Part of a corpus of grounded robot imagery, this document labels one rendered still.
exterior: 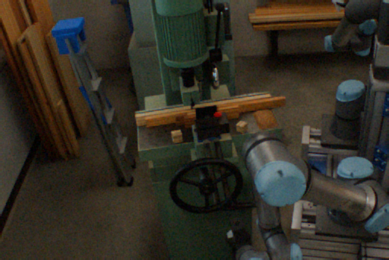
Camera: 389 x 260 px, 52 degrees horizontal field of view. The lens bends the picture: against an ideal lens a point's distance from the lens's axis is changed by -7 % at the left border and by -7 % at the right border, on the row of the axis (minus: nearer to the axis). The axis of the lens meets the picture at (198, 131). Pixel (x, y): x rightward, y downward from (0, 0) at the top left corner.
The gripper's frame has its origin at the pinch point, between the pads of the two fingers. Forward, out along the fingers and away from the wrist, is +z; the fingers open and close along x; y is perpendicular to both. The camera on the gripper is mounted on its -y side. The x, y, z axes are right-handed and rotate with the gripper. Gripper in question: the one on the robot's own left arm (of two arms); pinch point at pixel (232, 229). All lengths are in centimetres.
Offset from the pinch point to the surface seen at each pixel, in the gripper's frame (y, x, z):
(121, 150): -22, -42, 128
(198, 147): -32.5, -4.8, 9.7
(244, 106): -42, 21, 30
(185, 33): -75, -1, 5
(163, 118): -44, -14, 33
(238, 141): -29.0, 13.0, 20.8
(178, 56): -68, -5, 11
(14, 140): -43, -119, 153
